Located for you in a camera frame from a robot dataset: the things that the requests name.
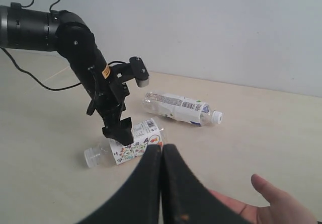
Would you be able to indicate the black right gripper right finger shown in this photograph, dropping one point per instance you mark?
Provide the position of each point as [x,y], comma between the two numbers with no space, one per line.
[184,197]

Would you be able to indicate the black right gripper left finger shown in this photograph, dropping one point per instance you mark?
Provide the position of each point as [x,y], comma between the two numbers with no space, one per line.
[137,200]

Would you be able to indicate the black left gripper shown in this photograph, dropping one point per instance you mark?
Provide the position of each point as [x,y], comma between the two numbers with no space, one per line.
[104,101]

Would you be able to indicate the square bottle floral label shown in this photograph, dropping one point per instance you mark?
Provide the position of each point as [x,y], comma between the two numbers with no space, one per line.
[110,151]

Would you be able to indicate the clear bottle white barcode label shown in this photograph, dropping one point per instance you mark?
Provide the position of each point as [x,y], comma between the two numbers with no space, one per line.
[181,108]

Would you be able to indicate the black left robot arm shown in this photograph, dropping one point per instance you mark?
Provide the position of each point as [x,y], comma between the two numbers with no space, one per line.
[67,34]

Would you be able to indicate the bare open human hand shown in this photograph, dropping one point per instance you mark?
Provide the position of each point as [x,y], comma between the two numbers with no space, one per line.
[282,208]

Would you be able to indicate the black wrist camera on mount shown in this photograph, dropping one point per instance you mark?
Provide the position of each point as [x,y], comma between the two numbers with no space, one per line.
[134,69]

